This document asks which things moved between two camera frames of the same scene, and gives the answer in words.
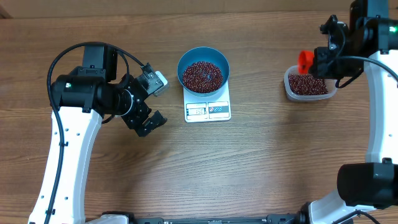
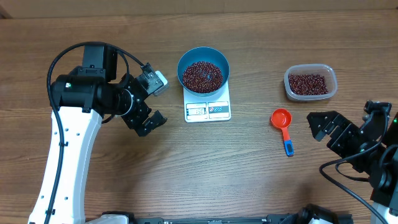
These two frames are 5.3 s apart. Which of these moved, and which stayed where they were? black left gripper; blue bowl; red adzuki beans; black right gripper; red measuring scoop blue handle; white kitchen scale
Moved: black right gripper; red measuring scoop blue handle
Stayed: blue bowl; red adzuki beans; white kitchen scale; black left gripper
